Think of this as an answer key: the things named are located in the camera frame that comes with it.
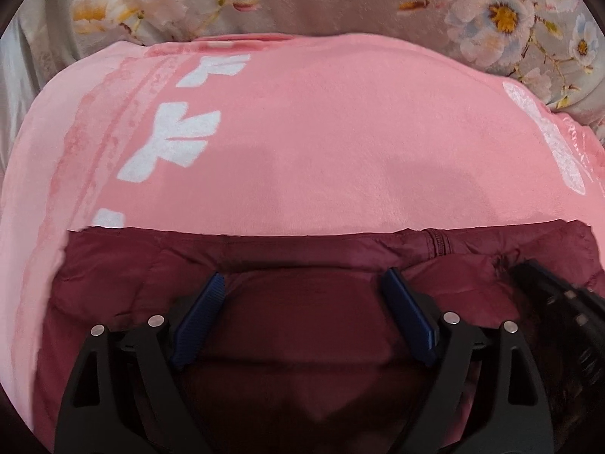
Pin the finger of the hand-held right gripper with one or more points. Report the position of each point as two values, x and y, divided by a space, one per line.
562 300

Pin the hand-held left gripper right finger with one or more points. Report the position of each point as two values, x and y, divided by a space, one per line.
409 317

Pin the white satin curtain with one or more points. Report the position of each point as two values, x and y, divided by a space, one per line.
21 71

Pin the maroon quilted puffer jacket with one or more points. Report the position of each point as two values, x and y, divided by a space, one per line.
302 340

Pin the pink fleece blanket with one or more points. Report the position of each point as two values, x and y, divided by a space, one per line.
331 142

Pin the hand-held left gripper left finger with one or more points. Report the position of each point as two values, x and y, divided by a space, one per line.
198 321

